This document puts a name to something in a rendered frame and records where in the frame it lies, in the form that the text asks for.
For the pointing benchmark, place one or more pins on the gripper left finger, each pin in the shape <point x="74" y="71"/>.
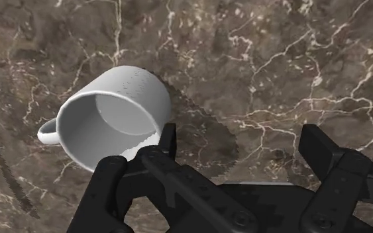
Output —
<point x="176" y="187"/>

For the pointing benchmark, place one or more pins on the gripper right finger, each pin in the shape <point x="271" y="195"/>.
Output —
<point x="334" y="174"/>

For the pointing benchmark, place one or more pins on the white mug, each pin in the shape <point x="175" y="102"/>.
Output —
<point x="118" y="113"/>

